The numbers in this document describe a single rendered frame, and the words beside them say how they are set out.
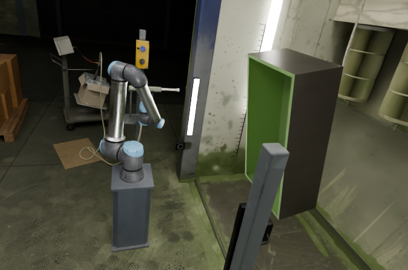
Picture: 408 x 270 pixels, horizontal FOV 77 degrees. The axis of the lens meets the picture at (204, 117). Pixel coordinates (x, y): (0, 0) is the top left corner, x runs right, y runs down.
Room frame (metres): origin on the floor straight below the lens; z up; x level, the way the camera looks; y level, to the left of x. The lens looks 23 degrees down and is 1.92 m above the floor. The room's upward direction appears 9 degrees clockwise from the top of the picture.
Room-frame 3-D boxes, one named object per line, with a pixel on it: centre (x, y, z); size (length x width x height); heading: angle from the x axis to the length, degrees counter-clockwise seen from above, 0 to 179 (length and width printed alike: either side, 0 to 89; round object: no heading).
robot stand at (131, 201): (1.64, 0.49, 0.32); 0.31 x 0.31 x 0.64; 20
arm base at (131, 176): (1.64, 0.49, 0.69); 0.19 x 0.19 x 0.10
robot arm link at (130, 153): (1.64, 0.49, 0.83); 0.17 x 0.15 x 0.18; 70
